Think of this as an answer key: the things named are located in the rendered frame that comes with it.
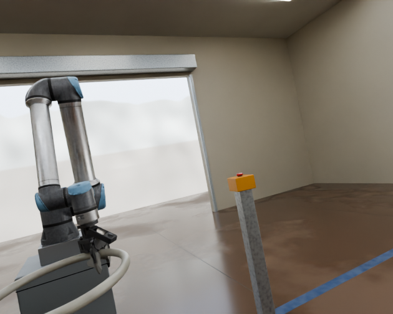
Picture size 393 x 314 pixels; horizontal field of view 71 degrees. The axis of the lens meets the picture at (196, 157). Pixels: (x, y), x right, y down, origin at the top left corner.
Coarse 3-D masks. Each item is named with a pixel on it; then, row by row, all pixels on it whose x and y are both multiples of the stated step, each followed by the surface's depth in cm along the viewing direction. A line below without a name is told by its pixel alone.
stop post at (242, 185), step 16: (240, 176) 158; (240, 192) 156; (240, 208) 159; (240, 224) 163; (256, 224) 158; (256, 240) 157; (256, 256) 157; (256, 272) 156; (256, 288) 158; (256, 304) 161; (272, 304) 158
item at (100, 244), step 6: (90, 222) 112; (96, 222) 113; (78, 228) 114; (84, 228) 114; (84, 234) 114; (84, 240) 112; (90, 240) 111; (96, 240) 112; (84, 246) 113; (96, 246) 111; (102, 246) 114; (84, 252) 112
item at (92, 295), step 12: (108, 252) 110; (120, 252) 104; (60, 264) 112; (120, 264) 92; (24, 276) 105; (36, 276) 107; (120, 276) 86; (12, 288) 99; (96, 288) 78; (108, 288) 80; (0, 300) 94; (72, 300) 74; (84, 300) 75; (48, 312) 71; (60, 312) 71; (72, 312) 73
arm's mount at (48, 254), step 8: (80, 232) 156; (72, 240) 141; (40, 248) 136; (48, 248) 137; (56, 248) 138; (64, 248) 140; (72, 248) 141; (80, 248) 143; (40, 256) 135; (48, 256) 136; (56, 256) 138; (64, 256) 139
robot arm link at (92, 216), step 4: (88, 212) 111; (92, 212) 112; (96, 212) 113; (76, 216) 111; (80, 216) 110; (84, 216) 110; (88, 216) 110; (92, 216) 111; (96, 216) 113; (76, 220) 112; (80, 220) 110; (84, 220) 110; (88, 220) 110; (92, 220) 111; (80, 224) 110
